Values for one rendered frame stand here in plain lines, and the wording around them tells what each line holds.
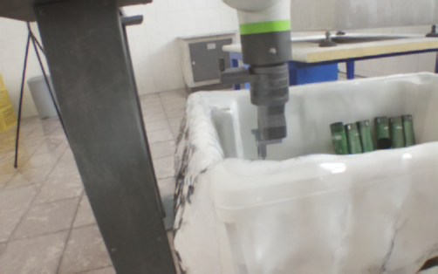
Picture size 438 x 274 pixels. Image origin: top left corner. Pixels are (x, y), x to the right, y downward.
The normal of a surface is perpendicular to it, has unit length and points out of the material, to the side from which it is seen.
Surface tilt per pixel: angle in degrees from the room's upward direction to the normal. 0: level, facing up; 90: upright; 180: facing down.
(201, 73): 90
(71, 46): 90
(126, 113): 90
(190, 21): 90
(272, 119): 70
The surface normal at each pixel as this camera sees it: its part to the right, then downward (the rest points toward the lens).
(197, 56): 0.26, 0.33
